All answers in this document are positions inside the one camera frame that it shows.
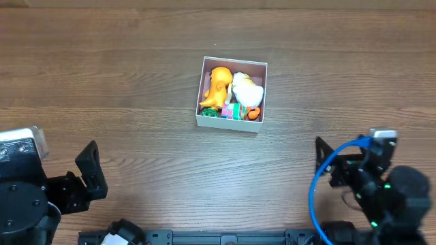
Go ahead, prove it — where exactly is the white plush duck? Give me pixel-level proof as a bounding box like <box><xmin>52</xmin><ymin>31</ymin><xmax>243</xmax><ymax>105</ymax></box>
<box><xmin>232</xmin><ymin>72</ymin><xmax>264</xmax><ymax>120</ymax></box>

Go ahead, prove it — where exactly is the pastel rubik's cube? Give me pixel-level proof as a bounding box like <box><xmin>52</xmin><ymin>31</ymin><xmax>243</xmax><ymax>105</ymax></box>
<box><xmin>221</xmin><ymin>103</ymin><xmax>248</xmax><ymax>120</ymax></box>

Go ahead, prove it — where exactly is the green round disc toy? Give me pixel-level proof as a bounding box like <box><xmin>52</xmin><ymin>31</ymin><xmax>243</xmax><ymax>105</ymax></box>
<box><xmin>201</xmin><ymin>108</ymin><xmax>219</xmax><ymax>117</ymax></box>

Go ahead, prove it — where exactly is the orange dinosaur toy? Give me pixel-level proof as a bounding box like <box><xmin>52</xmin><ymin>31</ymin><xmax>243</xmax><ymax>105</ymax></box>
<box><xmin>199</xmin><ymin>67</ymin><xmax>233</xmax><ymax>110</ymax></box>

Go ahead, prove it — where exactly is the yellow rattle drum toy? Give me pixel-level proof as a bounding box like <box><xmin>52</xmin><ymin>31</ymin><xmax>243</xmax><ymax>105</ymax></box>
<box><xmin>224</xmin><ymin>82</ymin><xmax>233</xmax><ymax>105</ymax></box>

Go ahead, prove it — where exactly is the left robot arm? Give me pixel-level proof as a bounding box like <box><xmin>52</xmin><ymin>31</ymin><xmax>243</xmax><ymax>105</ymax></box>
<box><xmin>1</xmin><ymin>138</ymin><xmax>108</xmax><ymax>245</ymax></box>

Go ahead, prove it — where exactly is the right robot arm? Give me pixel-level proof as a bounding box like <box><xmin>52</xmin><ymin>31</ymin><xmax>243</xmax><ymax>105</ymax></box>
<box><xmin>308</xmin><ymin>135</ymin><xmax>432</xmax><ymax>244</ymax></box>

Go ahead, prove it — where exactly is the white open cardboard box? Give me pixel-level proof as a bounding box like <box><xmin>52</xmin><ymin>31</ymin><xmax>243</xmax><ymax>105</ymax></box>
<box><xmin>196</xmin><ymin>56</ymin><xmax>268</xmax><ymax>133</ymax></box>

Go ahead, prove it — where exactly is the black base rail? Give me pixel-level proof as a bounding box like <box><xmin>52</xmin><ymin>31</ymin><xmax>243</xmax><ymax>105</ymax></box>
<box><xmin>77</xmin><ymin>229</ymin><xmax>341</xmax><ymax>245</ymax></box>

